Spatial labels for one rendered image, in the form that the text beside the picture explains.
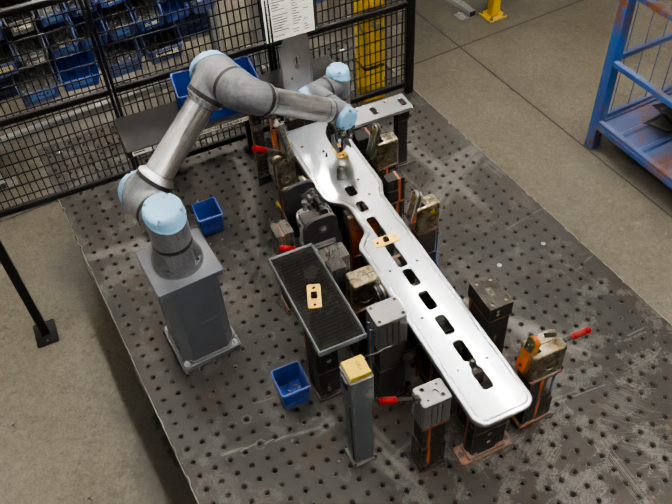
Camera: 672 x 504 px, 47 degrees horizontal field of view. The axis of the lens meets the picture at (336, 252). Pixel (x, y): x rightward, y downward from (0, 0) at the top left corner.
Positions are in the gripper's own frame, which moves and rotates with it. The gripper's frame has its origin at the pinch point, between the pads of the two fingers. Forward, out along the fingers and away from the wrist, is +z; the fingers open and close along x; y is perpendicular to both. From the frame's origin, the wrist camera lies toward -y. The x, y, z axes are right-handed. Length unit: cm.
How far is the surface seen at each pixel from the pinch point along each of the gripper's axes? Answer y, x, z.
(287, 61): -27.2, -6.8, -21.7
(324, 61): -50, 17, 0
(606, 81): -45, 167, 58
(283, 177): 2.4, -22.8, 3.1
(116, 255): -17, -86, 33
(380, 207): 32.2, 0.3, 1.7
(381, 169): 8.5, 12.7, 9.3
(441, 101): -120, 118, 104
